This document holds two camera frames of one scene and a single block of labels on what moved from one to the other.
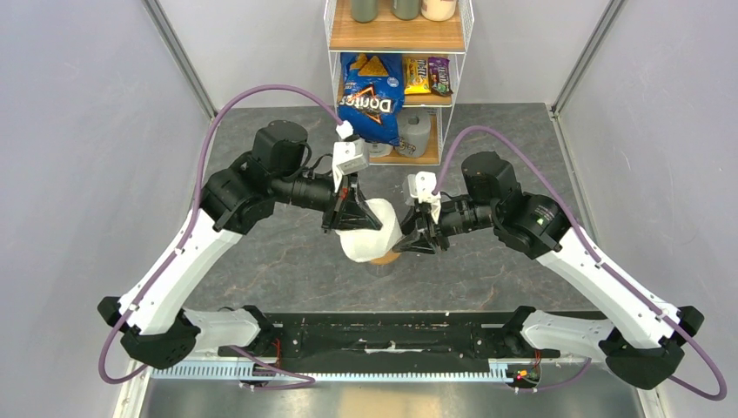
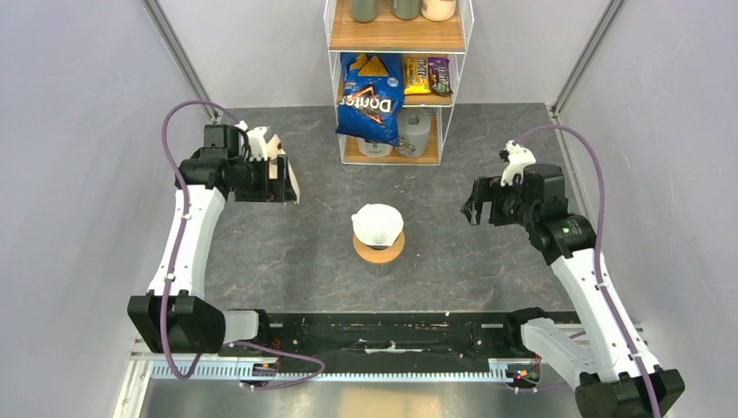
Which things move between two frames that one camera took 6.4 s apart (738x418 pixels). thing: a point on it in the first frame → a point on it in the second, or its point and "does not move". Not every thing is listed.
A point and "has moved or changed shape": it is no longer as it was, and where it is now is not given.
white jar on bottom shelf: [378, 149] does not move
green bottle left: [365, 10] does not move
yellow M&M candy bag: [416, 76] does not move
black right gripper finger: [409, 224] → [481, 192]
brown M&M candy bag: [439, 75] does not move
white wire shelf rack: [396, 69] does not move
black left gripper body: [331, 215] → [255, 185]
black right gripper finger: [414, 242] → [470, 210]
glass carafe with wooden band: [381, 270] does not move
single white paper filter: [366, 245] has moved or changed shape
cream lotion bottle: [439, 10] does not move
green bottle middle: [405, 10] does not move
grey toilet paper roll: [413, 128] does not move
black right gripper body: [440, 231] → [508, 205]
